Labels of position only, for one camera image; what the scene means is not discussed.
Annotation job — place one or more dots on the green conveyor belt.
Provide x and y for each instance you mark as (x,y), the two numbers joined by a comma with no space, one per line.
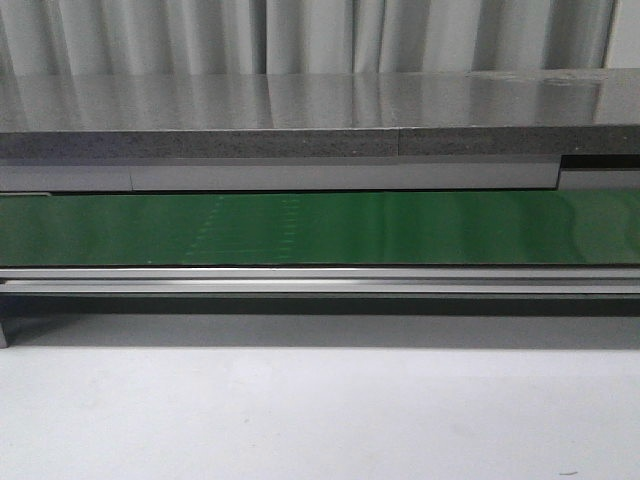
(569,227)

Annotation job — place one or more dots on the grey rear conveyor guard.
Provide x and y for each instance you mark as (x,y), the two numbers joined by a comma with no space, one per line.
(423,172)

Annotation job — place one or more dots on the grey stone slab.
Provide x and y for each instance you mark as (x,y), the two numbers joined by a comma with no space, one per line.
(554,112)

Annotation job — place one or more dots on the white pleated curtain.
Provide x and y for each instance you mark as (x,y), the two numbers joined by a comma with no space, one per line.
(283,37)

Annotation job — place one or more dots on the aluminium front conveyor rail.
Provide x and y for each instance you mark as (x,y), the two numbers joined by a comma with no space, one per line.
(316,281)

